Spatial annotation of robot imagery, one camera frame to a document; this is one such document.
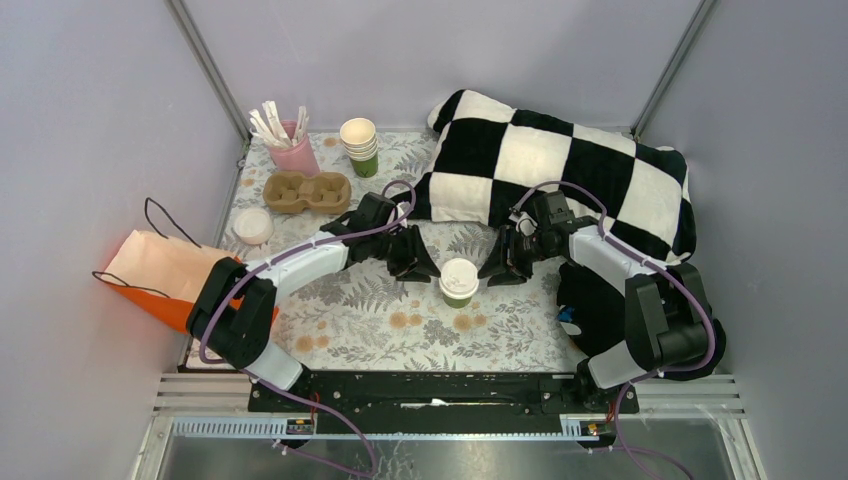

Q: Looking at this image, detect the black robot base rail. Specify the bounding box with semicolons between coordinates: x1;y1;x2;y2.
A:
248;370;618;436

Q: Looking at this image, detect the pink straw holder cup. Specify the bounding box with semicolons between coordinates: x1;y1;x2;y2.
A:
267;135;321;176

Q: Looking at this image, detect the brown cardboard cup carrier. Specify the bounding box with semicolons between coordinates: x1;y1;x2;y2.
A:
263;171;352;214

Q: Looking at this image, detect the stack of green paper cups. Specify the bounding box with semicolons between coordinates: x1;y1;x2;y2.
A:
339;118;378;178

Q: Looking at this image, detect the black white checkered blanket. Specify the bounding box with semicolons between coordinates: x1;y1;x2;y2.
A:
392;89;697;263

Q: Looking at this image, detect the floral patterned table mat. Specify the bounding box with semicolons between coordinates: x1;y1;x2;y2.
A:
219;131;585;372

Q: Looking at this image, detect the white plastic cup lid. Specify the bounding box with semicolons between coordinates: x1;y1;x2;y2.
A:
439;258;480;300

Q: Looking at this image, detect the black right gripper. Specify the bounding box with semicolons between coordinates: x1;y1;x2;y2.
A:
475;225;558;288

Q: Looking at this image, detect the green paper coffee cup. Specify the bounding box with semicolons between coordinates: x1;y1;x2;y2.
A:
442;292;473;309

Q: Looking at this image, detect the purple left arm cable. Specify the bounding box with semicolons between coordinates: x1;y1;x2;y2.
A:
197;178;419;480

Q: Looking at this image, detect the orange paper bag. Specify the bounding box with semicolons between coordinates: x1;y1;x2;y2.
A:
91;222;247;339

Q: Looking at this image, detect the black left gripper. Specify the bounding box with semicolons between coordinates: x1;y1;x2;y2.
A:
371;224;441;283

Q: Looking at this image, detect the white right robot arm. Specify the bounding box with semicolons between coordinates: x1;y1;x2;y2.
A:
478;191;726;412

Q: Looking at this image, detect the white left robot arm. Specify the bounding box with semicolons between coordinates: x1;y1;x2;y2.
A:
186;192;440;411

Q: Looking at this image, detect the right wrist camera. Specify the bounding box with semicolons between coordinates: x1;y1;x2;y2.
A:
509;209;537;236

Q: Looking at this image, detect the black cloth bundle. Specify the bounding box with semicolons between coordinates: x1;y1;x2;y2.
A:
557;263;665;370

